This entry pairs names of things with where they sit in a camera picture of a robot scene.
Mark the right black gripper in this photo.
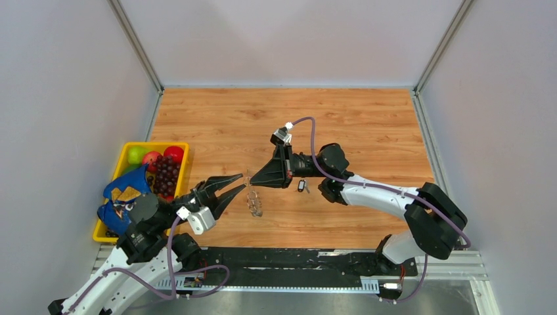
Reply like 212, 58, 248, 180
250, 142, 329, 189

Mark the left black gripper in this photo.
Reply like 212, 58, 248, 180
158, 171, 248, 230

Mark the key with black tag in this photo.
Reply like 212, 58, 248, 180
297, 178, 310, 194

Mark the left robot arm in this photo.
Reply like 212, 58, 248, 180
48, 174, 245, 314

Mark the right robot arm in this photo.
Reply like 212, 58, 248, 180
250, 143, 468, 274

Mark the purple grape bunch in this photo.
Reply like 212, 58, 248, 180
146, 156, 181, 200

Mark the red apple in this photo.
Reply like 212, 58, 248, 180
163, 146, 185, 163
142, 151, 162, 174

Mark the green pear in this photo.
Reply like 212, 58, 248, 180
127, 146, 149, 166

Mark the blue chip bag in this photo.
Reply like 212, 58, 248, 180
97, 164, 152, 237

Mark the yellow plastic bin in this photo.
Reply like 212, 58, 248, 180
93, 142, 191, 243

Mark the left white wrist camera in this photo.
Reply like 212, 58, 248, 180
177, 207, 216, 235

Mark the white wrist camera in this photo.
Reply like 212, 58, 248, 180
177, 207, 216, 235
270, 122, 294, 145

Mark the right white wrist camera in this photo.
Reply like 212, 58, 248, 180
270, 122, 294, 145

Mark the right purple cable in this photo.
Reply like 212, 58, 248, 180
288, 116, 472, 305

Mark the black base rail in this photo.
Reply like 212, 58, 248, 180
178, 247, 418, 288

